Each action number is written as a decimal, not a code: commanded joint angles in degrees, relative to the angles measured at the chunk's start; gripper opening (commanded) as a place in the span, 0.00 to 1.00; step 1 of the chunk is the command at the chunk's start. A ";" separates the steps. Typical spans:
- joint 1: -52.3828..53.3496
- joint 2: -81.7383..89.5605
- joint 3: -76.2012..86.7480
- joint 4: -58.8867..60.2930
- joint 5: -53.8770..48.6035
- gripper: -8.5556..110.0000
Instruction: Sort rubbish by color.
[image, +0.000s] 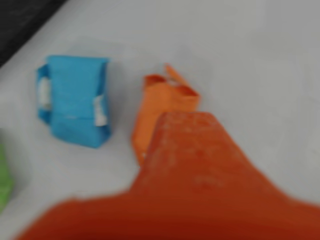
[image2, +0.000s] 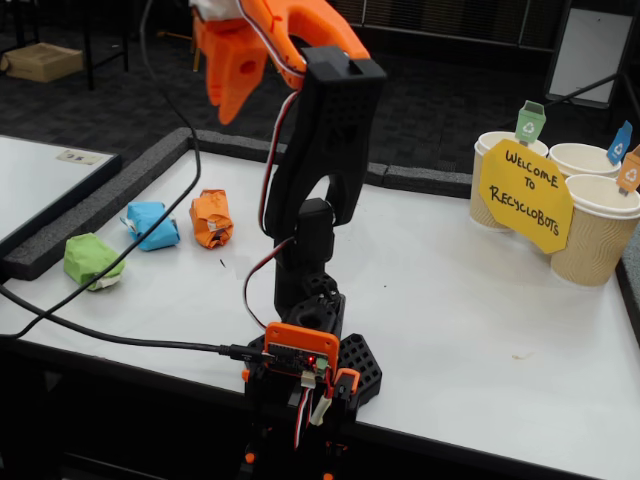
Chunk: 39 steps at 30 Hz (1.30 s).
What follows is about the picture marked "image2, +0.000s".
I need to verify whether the black metal table frame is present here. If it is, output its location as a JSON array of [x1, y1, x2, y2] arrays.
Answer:
[[79, 0, 131, 92]]

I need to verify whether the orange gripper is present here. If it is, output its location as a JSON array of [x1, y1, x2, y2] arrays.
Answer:
[[192, 17, 274, 126]]

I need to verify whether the red white black servo wire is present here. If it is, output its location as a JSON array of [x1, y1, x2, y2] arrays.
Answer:
[[292, 387, 317, 451], [238, 0, 309, 331]]

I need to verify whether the blue recycling bin sign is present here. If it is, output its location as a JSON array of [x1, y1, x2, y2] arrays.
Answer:
[[606, 120, 634, 166]]

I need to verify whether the beige ripple paper cup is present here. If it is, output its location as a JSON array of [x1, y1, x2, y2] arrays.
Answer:
[[548, 142, 622, 179], [550, 173, 640, 288], [468, 130, 551, 234]]

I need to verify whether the blue paper ball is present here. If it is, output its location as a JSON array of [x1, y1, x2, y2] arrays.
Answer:
[[119, 201, 181, 252]]

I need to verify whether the brown cardboard box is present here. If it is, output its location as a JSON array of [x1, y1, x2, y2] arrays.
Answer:
[[0, 42, 85, 84]]

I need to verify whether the thin black camera cable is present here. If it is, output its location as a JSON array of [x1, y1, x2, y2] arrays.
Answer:
[[9, 0, 204, 340]]

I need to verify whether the small paper label sticker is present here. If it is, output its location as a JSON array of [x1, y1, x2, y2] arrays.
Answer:
[[55, 148, 104, 166]]

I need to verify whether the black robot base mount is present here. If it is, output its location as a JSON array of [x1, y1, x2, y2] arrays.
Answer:
[[241, 332, 384, 480]]

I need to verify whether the green recycling bin sign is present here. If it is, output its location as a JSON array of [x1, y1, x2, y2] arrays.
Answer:
[[514, 99, 547, 146]]

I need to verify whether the standing white display board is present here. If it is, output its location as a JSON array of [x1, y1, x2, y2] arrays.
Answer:
[[544, 7, 636, 109]]

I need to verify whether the green crumpled paper ball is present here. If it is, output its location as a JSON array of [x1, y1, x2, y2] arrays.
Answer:
[[63, 232, 126, 293]]

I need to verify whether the thick black USB cable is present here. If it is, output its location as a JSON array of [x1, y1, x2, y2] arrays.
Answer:
[[0, 282, 274, 364]]

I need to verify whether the black framed whiteboard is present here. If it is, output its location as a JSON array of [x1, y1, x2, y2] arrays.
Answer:
[[0, 133, 123, 259]]

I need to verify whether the short dark grey foam strip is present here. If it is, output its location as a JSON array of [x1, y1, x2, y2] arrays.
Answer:
[[383, 163, 474, 200]]

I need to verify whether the orange recycling bin sign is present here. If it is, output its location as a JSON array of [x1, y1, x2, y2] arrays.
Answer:
[[615, 144, 640, 197]]

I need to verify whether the orange paper ball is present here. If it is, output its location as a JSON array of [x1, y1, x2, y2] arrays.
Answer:
[[188, 188, 235, 250]]

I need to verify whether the orange controller board housing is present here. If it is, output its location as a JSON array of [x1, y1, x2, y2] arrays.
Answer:
[[263, 322, 341, 377]]

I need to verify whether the yellow handwritten welcome sign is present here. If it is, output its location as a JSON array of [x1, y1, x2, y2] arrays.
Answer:
[[478, 138, 575, 255]]

